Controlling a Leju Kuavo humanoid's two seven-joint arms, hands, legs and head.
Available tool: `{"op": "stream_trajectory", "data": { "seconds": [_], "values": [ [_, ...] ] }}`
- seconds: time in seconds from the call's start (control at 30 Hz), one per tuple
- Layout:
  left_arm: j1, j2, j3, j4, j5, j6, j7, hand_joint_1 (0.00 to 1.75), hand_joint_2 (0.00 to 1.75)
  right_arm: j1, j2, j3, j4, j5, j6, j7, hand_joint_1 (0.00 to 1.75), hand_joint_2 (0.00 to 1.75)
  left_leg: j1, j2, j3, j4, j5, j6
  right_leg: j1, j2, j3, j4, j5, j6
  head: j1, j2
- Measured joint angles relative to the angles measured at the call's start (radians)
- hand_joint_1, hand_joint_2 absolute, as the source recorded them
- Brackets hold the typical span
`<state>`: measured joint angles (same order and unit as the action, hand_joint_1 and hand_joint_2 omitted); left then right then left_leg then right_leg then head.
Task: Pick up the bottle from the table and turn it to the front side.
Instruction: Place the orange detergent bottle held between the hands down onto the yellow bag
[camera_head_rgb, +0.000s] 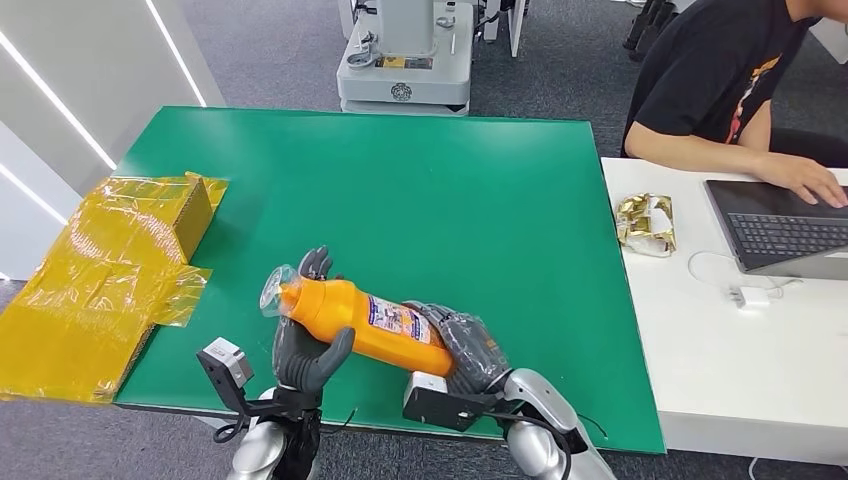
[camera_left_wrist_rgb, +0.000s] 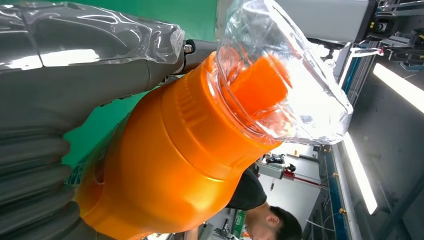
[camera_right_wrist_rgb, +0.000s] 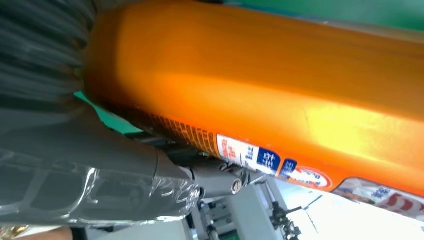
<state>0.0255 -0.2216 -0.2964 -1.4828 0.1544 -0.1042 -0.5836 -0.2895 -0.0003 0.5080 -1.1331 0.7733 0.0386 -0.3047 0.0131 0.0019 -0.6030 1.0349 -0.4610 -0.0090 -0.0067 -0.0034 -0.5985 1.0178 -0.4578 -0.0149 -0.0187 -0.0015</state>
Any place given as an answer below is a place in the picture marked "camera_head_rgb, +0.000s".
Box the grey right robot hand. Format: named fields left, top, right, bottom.
left=402, top=300, right=513, bottom=397

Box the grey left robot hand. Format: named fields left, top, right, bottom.
left=271, top=246, right=358, bottom=403

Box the orange plastic bottle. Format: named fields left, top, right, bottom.
left=258, top=263, right=458, bottom=378

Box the green table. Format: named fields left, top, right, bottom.
left=112, top=105, right=666, bottom=456

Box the crumpled gold foil wrapper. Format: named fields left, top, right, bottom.
left=614, top=192, right=678, bottom=259

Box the yellow taped cardboard box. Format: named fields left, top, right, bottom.
left=0, top=171, right=230, bottom=407

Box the white desk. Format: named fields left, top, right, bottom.
left=599, top=156, right=848, bottom=466

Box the white power adapter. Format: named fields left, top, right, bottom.
left=727, top=284, right=772, bottom=312

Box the white furniture panel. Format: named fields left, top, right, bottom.
left=506, top=0, right=529, bottom=59

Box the grey laptop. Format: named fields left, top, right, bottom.
left=702, top=178, right=848, bottom=281

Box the person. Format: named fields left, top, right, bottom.
left=619, top=0, right=848, bottom=209

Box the black chair base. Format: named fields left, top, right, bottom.
left=622, top=0, right=678, bottom=64

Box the person's right hand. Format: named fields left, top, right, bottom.
left=755, top=152, right=848, bottom=209

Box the black office chair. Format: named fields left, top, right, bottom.
left=768, top=127, right=848, bottom=170

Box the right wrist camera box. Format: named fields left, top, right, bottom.
left=401, top=370, right=506, bottom=434

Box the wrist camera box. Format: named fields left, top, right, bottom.
left=401, top=370, right=506, bottom=434
left=195, top=337, right=280, bottom=420

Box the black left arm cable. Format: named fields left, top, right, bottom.
left=320, top=407, right=360, bottom=437

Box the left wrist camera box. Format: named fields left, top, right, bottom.
left=195, top=337, right=280, bottom=420

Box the thin white adapter cable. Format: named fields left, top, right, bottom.
left=685, top=248, right=804, bottom=301

